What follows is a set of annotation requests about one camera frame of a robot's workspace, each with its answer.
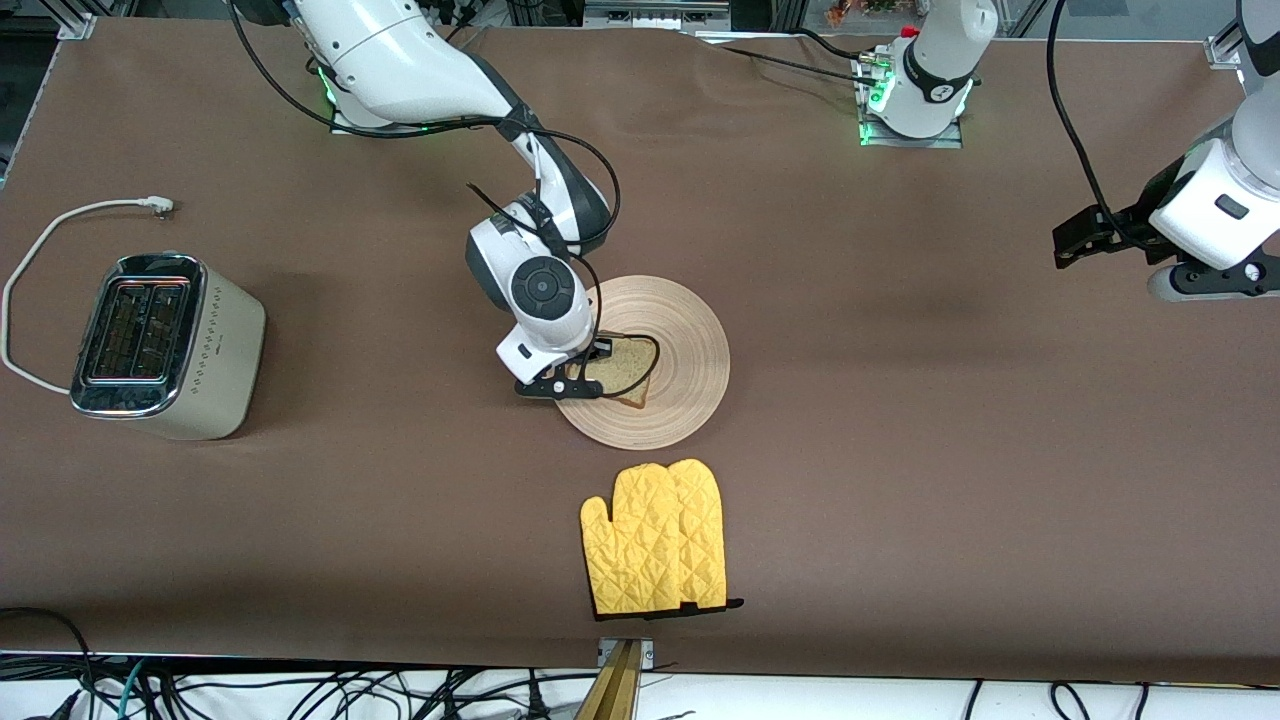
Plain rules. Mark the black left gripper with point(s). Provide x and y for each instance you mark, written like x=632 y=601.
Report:
x=1137 y=219

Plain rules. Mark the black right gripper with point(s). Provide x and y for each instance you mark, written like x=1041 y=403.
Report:
x=598 y=349

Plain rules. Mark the brown bread slice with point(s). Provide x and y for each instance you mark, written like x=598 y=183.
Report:
x=625 y=375

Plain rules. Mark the round wooden plate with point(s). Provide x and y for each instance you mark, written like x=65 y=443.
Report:
x=690 y=350

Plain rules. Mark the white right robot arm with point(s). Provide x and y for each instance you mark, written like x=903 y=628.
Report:
x=400 y=60

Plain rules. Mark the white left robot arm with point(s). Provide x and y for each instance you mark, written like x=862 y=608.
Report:
x=940 y=60

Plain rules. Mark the cream chrome toaster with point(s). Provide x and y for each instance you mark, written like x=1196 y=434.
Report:
x=215 y=350

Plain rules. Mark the yellow quilted oven mitt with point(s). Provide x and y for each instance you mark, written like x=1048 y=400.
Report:
x=635 y=540
x=705 y=540

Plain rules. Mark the brown table cover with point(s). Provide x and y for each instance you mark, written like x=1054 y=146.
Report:
x=900 y=450

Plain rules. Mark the orange patterned object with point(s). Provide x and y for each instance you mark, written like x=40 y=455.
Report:
x=860 y=10

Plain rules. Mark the grey equipment box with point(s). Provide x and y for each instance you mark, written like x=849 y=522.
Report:
x=650 y=15

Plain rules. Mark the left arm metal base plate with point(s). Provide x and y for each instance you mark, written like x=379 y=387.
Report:
x=955 y=140

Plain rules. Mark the aluminium frame profile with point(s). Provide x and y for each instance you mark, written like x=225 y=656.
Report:
x=1225 y=48
x=80 y=22

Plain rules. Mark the wooden bar with metal bracket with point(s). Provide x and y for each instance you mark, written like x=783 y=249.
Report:
x=615 y=690

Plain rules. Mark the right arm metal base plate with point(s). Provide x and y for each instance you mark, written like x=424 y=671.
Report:
x=345 y=125

